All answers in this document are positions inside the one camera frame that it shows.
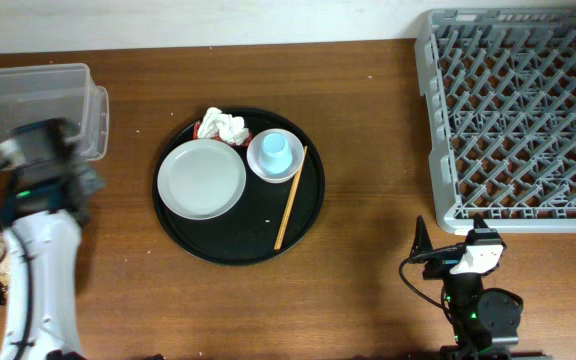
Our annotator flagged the white tissue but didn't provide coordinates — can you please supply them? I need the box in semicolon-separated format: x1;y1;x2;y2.
198;107;250;145

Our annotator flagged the round black tray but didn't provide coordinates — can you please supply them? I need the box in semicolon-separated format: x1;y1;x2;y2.
152;107;325;266

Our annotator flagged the grey plate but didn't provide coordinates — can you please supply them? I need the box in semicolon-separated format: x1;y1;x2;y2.
156;139;247;220

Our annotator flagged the wooden chopstick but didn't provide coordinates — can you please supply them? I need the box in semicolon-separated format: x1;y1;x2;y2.
274;146;308;251

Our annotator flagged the light blue cup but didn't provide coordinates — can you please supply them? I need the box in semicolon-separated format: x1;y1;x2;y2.
259;132;293;174

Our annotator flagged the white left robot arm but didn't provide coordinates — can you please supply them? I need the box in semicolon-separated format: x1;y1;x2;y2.
0;118;104;359

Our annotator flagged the red snack wrapper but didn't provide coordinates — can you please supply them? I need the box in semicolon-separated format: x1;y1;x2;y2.
192;120;254;147

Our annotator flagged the clear plastic bin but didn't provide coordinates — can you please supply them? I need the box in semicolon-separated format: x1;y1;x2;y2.
0;63;110;163

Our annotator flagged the pink bowl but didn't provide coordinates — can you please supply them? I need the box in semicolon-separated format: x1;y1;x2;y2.
247;128;304;184

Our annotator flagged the grey dishwasher rack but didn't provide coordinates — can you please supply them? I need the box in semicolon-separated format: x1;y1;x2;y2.
414;8;576;234

